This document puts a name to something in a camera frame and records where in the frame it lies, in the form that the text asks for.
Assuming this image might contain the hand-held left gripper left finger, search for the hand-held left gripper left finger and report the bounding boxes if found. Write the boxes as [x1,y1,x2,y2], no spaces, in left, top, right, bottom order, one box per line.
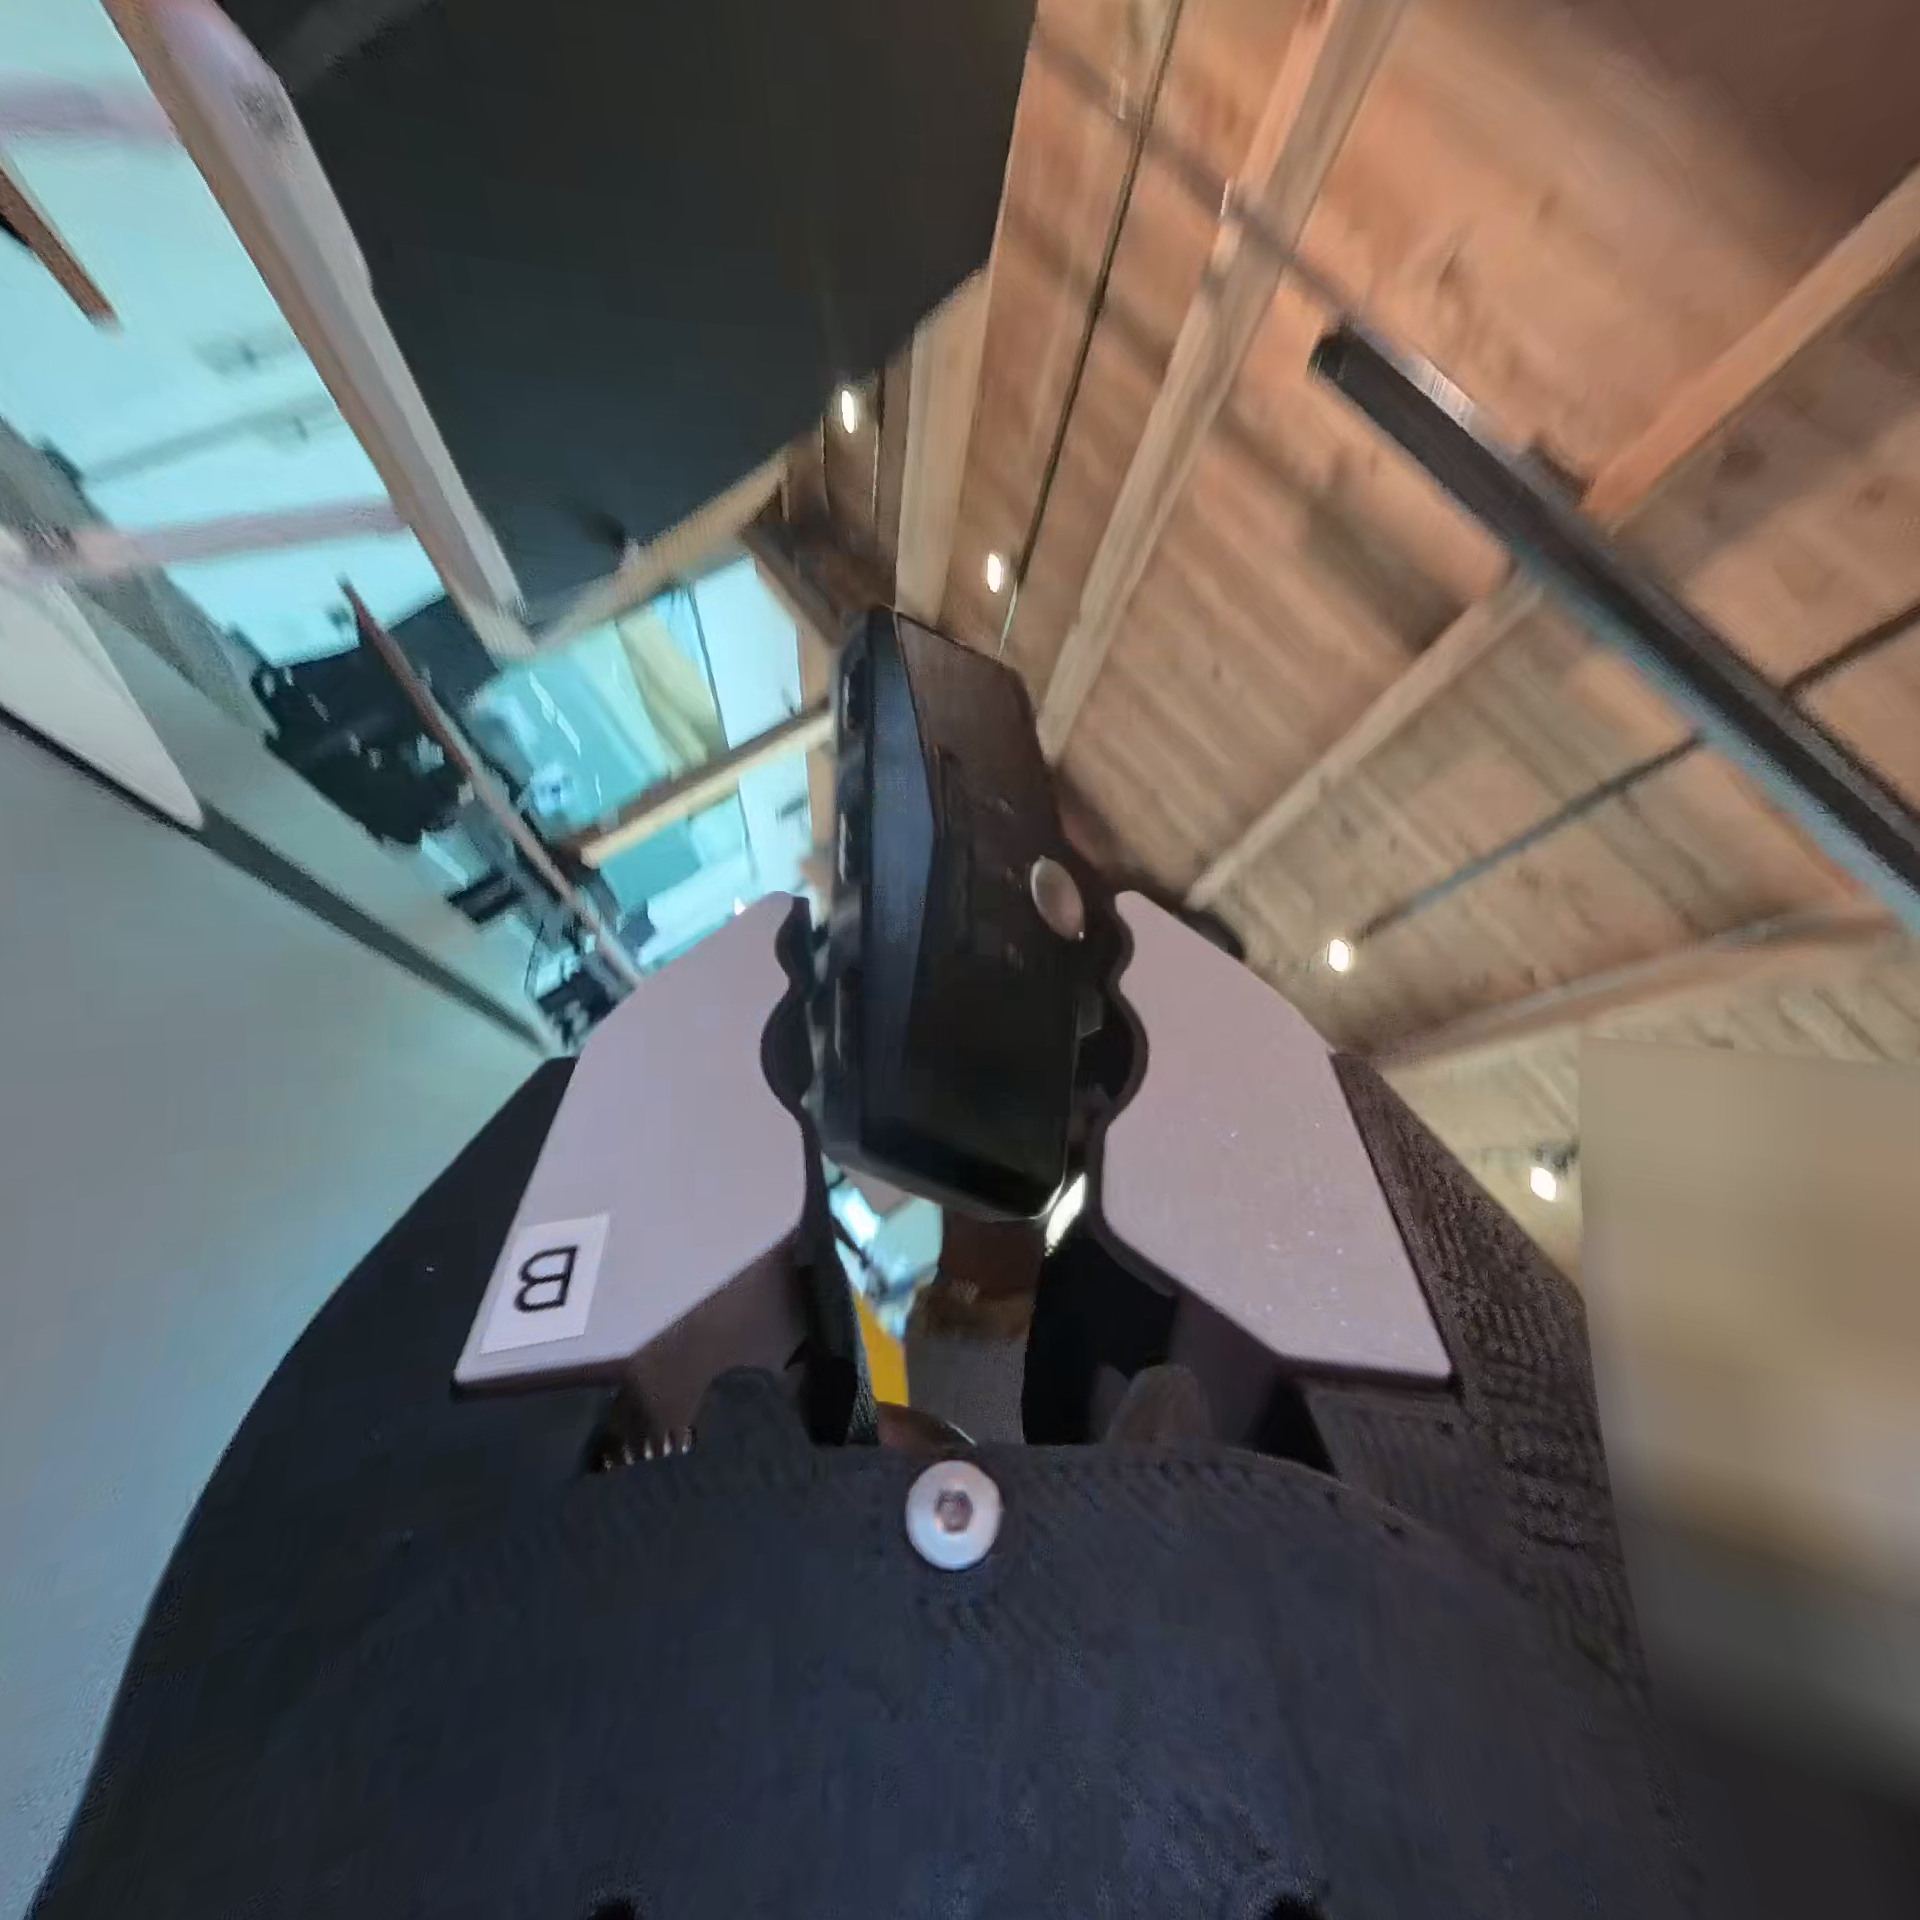
[455,895,822,1389]

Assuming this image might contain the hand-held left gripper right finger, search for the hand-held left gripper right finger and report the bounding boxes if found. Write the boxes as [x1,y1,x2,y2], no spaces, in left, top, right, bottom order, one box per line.
[1079,892,1453,1385]

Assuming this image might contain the black hdmi switch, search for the black hdmi switch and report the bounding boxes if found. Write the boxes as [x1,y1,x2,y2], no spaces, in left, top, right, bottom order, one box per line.
[803,609,1129,1221]

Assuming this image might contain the wooden top office desk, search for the wooden top office desk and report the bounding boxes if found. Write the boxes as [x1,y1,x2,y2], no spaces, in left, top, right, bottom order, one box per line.
[336,575,647,998]

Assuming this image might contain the black office chair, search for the black office chair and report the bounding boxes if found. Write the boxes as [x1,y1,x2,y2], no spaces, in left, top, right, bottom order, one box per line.
[246,609,471,847]

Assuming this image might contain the black board with wooden rim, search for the black board with wooden rim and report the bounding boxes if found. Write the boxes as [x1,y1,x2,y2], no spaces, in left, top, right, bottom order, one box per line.
[104,0,1039,662]

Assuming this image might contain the black ceiling track rail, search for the black ceiling track rail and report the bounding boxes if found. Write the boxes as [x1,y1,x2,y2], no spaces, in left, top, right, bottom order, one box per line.
[1312,326,1920,932]

